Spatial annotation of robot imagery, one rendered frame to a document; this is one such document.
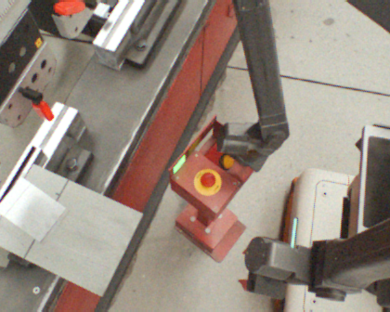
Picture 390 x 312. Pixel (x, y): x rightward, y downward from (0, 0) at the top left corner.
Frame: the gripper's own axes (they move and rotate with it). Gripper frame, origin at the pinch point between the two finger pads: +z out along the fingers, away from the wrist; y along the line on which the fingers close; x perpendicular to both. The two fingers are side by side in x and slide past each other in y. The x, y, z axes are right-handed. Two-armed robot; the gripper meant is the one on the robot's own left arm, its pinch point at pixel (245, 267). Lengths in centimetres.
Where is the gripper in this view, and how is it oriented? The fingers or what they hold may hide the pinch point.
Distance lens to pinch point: 90.0
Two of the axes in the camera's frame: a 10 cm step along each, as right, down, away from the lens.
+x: 8.7, 3.2, 3.8
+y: -1.9, 9.2, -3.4
